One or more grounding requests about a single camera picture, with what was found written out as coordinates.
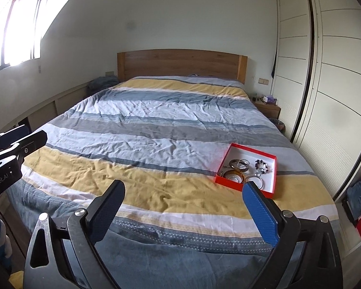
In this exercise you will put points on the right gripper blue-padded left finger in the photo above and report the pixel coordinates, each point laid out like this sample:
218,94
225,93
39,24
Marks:
102,211

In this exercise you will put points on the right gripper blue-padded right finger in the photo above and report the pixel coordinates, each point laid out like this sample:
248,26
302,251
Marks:
265,213

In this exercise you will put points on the large silver bangle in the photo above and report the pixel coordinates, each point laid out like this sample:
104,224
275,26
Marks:
256,179

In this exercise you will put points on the red white jewelry box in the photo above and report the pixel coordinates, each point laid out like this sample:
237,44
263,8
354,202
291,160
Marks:
261,163

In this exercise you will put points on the low white window cabinet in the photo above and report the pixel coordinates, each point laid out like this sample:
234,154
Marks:
34,110

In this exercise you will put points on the small amber bangle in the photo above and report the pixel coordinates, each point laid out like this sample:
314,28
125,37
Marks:
234,176

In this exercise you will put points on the striped bed duvet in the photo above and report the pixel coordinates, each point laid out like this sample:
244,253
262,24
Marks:
165,139

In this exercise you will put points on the blue jeans on shelf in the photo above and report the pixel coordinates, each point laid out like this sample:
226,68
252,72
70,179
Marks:
353,194

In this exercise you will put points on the white drawer shelf unit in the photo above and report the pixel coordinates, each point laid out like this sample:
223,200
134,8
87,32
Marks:
348,205

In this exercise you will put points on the wooden nightstand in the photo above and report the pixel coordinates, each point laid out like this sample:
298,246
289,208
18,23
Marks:
271,111

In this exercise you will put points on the purple item on nightstand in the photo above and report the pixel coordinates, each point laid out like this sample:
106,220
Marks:
269,99

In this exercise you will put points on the dark grey clothes pile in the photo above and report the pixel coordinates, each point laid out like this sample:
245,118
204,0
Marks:
100,83

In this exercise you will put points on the bright window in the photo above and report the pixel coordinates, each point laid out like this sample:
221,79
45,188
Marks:
20,31

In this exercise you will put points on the wooden headboard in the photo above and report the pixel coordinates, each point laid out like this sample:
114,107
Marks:
181,62

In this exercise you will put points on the white sliding wardrobe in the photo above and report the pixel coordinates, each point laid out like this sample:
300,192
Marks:
317,85

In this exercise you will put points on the beige wall switch panel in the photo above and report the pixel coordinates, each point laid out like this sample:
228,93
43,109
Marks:
263,81

